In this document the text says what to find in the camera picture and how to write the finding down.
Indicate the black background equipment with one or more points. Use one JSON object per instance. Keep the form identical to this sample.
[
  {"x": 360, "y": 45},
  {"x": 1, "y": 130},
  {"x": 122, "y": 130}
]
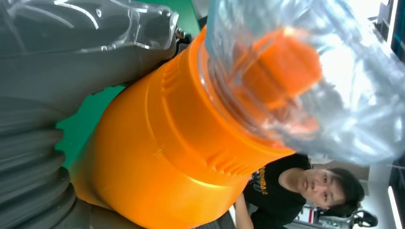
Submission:
[{"x": 364, "y": 218}]

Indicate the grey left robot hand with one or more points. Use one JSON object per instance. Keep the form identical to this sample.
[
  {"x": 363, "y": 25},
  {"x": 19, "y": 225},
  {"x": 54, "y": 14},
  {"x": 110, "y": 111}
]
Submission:
[{"x": 63, "y": 69}]

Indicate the orange bottle with clear cap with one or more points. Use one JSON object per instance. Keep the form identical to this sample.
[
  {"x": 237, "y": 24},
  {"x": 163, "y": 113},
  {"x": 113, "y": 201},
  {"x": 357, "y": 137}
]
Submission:
[{"x": 158, "y": 142}]

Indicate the person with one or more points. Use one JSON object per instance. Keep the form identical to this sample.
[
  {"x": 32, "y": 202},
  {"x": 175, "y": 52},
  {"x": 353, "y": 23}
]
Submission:
[{"x": 278, "y": 196}]

